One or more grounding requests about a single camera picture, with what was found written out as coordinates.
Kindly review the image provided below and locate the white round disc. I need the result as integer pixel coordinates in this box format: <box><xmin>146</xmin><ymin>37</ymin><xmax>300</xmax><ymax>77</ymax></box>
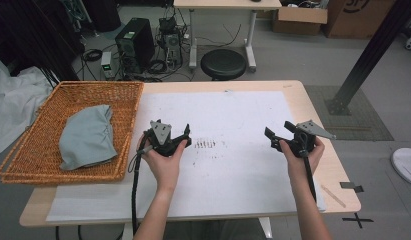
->
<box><xmin>391</xmin><ymin>147</ymin><xmax>411</xmax><ymax>188</ymax></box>

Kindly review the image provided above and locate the person's lap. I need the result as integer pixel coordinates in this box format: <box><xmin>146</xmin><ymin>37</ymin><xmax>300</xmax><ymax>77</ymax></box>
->
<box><xmin>162</xmin><ymin>219</ymin><xmax>269</xmax><ymax>240</ymax></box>

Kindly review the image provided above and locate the left hand-held gripper cable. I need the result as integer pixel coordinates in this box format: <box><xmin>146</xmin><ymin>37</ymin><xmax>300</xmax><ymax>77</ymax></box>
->
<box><xmin>127</xmin><ymin>130</ymin><xmax>155</xmax><ymax>236</ymax></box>

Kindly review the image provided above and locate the grey floor mat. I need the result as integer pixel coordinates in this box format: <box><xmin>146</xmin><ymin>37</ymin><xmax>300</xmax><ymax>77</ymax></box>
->
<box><xmin>304</xmin><ymin>85</ymin><xmax>395</xmax><ymax>142</ymax></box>

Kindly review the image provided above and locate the coiled black cable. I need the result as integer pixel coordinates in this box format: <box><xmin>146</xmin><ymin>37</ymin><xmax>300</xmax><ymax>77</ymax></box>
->
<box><xmin>82</xmin><ymin>48</ymin><xmax>103</xmax><ymax>63</ymax></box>

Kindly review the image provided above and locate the wicker basket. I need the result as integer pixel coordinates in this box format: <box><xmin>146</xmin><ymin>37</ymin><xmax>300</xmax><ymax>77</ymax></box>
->
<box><xmin>0</xmin><ymin>80</ymin><xmax>145</xmax><ymax>186</ymax></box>

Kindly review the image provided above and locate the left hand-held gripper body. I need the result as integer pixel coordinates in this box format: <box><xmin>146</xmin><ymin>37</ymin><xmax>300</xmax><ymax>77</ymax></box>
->
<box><xmin>144</xmin><ymin>120</ymin><xmax>187</xmax><ymax>158</ymax></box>

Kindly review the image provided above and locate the hand-held gripper cable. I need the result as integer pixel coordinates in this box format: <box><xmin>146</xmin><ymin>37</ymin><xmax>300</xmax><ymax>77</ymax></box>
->
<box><xmin>127</xmin><ymin>130</ymin><xmax>155</xmax><ymax>236</ymax></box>
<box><xmin>300</xmin><ymin>133</ymin><xmax>318</xmax><ymax>203</ymax></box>

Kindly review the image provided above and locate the white cloth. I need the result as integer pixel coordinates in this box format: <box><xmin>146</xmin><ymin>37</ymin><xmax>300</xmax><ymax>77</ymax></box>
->
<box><xmin>0</xmin><ymin>54</ymin><xmax>56</xmax><ymax>159</ymax></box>

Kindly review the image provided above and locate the dark curtain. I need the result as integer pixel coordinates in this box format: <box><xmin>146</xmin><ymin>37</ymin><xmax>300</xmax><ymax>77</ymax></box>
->
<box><xmin>0</xmin><ymin>0</ymin><xmax>86</xmax><ymax>83</ymax></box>

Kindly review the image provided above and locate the grey printed t-shirt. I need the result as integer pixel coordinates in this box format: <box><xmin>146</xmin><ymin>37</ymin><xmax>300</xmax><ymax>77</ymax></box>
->
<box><xmin>58</xmin><ymin>104</ymin><xmax>118</xmax><ymax>172</ymax></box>

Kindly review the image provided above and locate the white desk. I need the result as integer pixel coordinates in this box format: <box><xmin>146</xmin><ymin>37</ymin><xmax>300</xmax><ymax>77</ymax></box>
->
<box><xmin>172</xmin><ymin>0</ymin><xmax>283</xmax><ymax>74</ymax></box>

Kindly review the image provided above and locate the black metal post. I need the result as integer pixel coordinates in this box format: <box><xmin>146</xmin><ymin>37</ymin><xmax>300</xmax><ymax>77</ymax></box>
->
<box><xmin>324</xmin><ymin>0</ymin><xmax>411</xmax><ymax>117</ymax></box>

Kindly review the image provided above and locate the person's left hand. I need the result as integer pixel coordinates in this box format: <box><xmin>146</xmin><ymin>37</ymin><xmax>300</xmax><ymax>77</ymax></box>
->
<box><xmin>136</xmin><ymin>136</ymin><xmax>188</xmax><ymax>198</ymax></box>

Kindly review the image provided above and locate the small power supply unit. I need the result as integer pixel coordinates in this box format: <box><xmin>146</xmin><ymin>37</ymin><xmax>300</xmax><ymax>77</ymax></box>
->
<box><xmin>100</xmin><ymin>51</ymin><xmax>118</xmax><ymax>80</ymax></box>

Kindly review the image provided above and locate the grey tape piece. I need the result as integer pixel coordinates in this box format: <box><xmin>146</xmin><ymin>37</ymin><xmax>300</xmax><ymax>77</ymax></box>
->
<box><xmin>339</xmin><ymin>181</ymin><xmax>365</xmax><ymax>194</ymax></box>

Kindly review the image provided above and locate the open-frame computer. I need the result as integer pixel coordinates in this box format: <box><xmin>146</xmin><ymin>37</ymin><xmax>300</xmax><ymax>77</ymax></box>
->
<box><xmin>158</xmin><ymin>16</ymin><xmax>184</xmax><ymax>69</ymax></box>

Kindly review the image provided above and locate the person's right hand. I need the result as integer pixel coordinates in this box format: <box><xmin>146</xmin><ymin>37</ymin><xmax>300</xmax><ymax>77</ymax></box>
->
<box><xmin>280</xmin><ymin>137</ymin><xmax>326</xmax><ymax>189</ymax></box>

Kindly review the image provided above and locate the white table mat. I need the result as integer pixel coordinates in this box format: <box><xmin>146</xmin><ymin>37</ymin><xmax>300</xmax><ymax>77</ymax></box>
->
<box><xmin>46</xmin><ymin>90</ymin><xmax>327</xmax><ymax>223</ymax></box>

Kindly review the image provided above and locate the small open cardboard box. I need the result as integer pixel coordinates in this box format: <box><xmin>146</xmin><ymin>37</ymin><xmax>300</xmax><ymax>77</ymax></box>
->
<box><xmin>272</xmin><ymin>5</ymin><xmax>328</xmax><ymax>36</ymax></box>

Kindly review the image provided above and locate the right hand-held gripper cable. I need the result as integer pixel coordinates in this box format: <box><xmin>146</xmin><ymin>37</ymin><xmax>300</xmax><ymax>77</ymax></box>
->
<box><xmin>300</xmin><ymin>133</ymin><xmax>318</xmax><ymax>203</ymax></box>

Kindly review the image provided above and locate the black computer tower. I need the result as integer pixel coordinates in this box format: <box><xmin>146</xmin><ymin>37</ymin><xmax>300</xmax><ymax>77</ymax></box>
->
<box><xmin>114</xmin><ymin>17</ymin><xmax>156</xmax><ymax>74</ymax></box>

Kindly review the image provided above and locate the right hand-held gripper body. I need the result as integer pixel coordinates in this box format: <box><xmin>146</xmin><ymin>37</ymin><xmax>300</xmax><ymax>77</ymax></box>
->
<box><xmin>280</xmin><ymin>119</ymin><xmax>337</xmax><ymax>159</ymax></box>

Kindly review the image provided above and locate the black round stool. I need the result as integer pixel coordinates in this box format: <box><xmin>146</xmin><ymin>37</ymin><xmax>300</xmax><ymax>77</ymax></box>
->
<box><xmin>200</xmin><ymin>49</ymin><xmax>247</xmax><ymax>82</ymax></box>

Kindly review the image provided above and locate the large cardboard box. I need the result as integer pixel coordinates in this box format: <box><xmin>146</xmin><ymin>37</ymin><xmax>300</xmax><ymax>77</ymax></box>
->
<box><xmin>322</xmin><ymin>0</ymin><xmax>397</xmax><ymax>39</ymax></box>

